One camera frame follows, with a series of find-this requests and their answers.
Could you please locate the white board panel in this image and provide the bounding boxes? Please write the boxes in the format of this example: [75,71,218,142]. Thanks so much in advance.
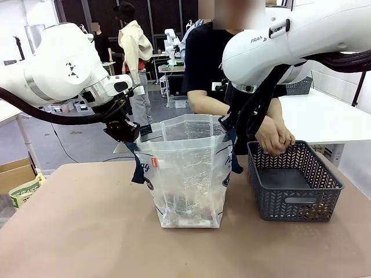
[24,24,46,56]

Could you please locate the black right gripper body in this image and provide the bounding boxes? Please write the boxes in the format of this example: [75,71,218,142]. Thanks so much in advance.
[217,83,243,131]

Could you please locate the white side table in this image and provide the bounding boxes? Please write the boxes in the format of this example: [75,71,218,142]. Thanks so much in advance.
[278,86,371,167]

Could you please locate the person's right forearm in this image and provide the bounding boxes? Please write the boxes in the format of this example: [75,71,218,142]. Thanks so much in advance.
[187,89,231,116]

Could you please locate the large gray plastic basket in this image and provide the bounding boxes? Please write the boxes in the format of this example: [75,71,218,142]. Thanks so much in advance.
[247,140,345,222]

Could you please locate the person's right hand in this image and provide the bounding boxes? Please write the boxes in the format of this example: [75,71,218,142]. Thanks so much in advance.
[255,115,281,157]

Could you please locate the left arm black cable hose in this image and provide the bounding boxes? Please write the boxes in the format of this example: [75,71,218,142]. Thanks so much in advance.
[0,86,130,126]

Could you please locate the clear plastic floor box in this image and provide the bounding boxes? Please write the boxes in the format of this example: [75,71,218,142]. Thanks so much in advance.
[167,95,194,109]

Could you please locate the person's left hand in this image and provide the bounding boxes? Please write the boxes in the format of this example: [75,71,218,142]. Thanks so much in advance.
[274,127,296,154]

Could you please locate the background table with green tray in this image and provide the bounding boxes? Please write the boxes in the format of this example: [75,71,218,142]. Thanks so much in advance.
[158,63,186,85]

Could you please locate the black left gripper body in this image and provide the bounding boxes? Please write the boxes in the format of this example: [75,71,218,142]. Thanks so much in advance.
[103,117,141,144]

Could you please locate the brown cardboard box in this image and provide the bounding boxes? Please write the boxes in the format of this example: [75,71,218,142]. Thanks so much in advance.
[0,158,38,195]

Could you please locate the person's left forearm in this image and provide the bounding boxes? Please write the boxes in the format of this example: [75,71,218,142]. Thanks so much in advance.
[265,97,283,124]

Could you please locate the mannequin with beige jacket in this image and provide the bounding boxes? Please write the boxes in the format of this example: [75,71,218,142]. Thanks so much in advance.
[112,1,154,127]

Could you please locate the small gray plastic basket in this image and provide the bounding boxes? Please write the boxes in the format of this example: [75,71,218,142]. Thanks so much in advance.
[285,76,314,96]

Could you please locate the transparent shopping bag navy handles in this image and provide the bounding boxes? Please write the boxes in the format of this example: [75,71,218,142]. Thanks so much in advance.
[124,114,244,229]

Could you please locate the yellow snack package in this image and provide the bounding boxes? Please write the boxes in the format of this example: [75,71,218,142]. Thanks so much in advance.
[305,202,330,220]

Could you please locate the person in black t-shirt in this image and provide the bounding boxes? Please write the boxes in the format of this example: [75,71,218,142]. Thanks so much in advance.
[181,0,285,156]

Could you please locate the background person in black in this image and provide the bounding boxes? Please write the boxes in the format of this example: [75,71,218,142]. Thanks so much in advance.
[89,21,114,63]

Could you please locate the white desk with metal leg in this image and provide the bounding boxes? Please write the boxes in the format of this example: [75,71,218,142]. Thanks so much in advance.
[0,100,41,174]

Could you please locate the black floor cable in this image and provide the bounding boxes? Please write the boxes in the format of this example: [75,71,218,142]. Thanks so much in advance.
[52,124,136,163]

